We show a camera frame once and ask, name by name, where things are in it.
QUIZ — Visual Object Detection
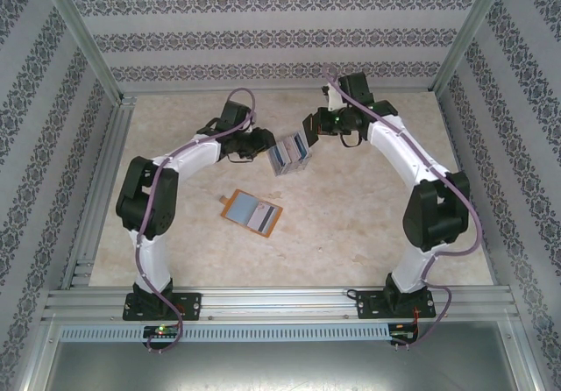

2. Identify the clear plastic card box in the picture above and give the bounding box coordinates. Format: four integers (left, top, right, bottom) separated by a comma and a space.
266, 132, 313, 177

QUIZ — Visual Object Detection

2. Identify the orange leather card holder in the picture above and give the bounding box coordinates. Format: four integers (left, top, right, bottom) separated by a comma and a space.
218, 188, 284, 238

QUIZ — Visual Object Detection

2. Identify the white card black magnetic stripe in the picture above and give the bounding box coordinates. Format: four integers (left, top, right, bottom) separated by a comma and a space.
246, 203, 281, 235

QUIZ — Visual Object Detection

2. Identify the white credit card pink print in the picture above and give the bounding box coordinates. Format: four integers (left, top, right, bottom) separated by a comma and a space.
273, 143, 293, 167

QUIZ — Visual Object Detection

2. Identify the grey metal shelf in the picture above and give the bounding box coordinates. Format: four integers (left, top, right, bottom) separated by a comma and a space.
19, 320, 543, 391

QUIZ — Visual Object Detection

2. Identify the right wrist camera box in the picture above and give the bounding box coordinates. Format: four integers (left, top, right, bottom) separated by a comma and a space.
322, 83, 342, 111

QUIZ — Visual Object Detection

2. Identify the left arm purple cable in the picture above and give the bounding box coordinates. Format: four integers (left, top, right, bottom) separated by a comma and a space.
134, 87, 258, 355

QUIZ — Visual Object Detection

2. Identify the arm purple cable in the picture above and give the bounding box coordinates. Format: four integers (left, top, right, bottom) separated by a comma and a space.
322, 62, 481, 352
134, 87, 258, 355

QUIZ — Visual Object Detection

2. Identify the aluminium side rail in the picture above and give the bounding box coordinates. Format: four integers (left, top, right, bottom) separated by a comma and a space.
60, 95, 138, 290

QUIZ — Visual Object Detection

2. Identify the right aluminium frame post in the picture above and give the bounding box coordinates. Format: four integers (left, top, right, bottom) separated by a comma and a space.
430, 0, 513, 95

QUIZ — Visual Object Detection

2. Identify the aluminium frame post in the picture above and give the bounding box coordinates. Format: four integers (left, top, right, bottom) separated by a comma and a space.
32, 0, 124, 103
430, 0, 513, 95

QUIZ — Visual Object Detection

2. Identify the aluminium front rail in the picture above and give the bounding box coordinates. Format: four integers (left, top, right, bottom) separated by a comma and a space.
41, 288, 521, 323

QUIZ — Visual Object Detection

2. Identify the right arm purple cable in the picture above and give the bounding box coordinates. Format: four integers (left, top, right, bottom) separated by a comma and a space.
322, 62, 481, 352

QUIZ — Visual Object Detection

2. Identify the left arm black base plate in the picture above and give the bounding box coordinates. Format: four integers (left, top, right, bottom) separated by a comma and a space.
122, 292, 203, 322

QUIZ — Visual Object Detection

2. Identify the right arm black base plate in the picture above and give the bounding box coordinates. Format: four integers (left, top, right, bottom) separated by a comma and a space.
354, 288, 437, 321

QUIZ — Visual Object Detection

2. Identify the slotted grey cable duct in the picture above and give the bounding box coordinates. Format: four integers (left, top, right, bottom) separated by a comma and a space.
59, 323, 392, 343

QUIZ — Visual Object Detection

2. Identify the left aluminium frame post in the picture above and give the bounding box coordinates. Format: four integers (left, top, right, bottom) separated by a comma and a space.
32, 0, 124, 103

